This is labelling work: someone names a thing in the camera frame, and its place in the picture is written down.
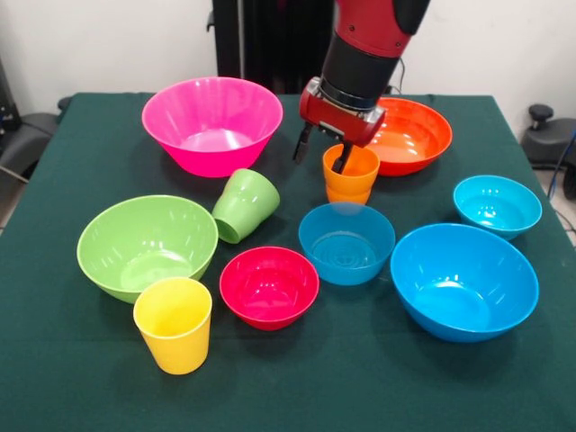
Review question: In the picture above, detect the black pedestal foot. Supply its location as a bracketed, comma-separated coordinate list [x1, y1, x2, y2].
[0, 96, 73, 181]
[521, 103, 576, 167]

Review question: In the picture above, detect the small red bowl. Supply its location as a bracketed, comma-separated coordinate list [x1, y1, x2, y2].
[219, 246, 320, 332]

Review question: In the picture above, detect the dark green table cloth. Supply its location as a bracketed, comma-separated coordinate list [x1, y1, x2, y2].
[0, 92, 576, 432]

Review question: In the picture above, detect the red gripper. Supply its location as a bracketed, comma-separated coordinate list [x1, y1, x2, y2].
[292, 80, 387, 175]

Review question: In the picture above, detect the yellow cup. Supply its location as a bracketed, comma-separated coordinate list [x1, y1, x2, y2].
[132, 276, 213, 376]

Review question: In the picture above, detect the small turquoise bowl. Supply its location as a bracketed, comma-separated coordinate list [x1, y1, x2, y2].
[453, 175, 544, 241]

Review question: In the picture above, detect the orange-red bowl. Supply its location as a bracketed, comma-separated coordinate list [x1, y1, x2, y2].
[362, 96, 454, 177]

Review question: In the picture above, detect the large blue bowl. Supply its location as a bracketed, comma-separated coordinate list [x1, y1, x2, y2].
[389, 222, 540, 345]

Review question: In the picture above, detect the ribbed blue bowl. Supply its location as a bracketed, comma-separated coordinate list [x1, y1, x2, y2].
[298, 201, 397, 287]

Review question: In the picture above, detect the blue cable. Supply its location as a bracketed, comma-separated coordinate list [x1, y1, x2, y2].
[545, 129, 576, 200]

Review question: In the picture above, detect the large pink bowl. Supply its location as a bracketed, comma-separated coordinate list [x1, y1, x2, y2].
[141, 76, 284, 178]

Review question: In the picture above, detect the dark equipment box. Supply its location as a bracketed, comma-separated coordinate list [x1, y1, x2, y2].
[0, 58, 22, 134]

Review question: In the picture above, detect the green bowl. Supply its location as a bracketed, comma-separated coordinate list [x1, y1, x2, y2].
[76, 193, 220, 305]

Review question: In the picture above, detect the black hanging cable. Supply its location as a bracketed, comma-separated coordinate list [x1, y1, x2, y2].
[384, 56, 409, 95]

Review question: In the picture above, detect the orange cup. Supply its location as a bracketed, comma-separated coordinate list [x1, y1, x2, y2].
[321, 144, 382, 206]

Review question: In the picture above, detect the green cup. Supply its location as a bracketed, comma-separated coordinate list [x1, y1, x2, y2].
[211, 167, 281, 245]

